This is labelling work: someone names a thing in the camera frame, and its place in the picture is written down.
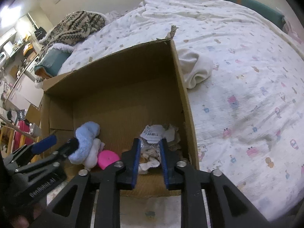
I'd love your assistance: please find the white kitchen cabinet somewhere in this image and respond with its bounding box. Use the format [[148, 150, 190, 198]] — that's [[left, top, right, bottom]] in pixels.
[[4, 74, 43, 110]]

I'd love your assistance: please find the pink round puff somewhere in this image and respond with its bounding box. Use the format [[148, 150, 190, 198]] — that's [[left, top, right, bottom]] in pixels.
[[97, 150, 121, 170]]

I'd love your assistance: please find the white folded cloth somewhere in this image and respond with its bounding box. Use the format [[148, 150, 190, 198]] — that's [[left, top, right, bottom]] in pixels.
[[177, 48, 213, 89]]

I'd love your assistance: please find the wooden yellow chair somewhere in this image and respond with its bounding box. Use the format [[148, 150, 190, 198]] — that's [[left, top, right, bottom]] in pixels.
[[1, 115, 36, 158]]

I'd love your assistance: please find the teal cushion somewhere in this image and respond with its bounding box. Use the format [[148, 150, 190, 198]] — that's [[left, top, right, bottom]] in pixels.
[[34, 48, 71, 79], [225, 0, 285, 30]]

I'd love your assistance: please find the light blue fluffy sock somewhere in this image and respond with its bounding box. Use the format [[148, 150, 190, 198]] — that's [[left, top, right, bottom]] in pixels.
[[69, 121, 105, 171]]

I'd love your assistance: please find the clear plastic labelled packet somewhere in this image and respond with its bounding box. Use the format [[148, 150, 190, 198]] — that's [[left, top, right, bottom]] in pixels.
[[140, 124, 178, 144]]

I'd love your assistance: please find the teal cushion right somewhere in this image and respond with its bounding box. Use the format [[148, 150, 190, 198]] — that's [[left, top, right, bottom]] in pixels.
[[225, 0, 285, 30]]

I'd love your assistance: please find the patterned knit blanket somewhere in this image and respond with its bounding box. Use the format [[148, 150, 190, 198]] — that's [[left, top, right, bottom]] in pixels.
[[39, 10, 106, 56]]

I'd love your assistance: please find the brown cardboard box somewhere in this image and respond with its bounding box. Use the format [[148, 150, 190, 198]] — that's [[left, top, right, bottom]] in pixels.
[[39, 25, 200, 199]]

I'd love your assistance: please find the teal cushion left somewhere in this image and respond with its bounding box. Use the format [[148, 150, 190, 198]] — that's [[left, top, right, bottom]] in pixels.
[[34, 48, 71, 79]]

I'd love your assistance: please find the left hand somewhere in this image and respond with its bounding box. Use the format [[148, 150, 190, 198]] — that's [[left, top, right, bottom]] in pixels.
[[10, 201, 47, 228]]

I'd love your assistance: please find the white patterned bed quilt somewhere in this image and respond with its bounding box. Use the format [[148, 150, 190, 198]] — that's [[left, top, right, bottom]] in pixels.
[[59, 0, 303, 227]]

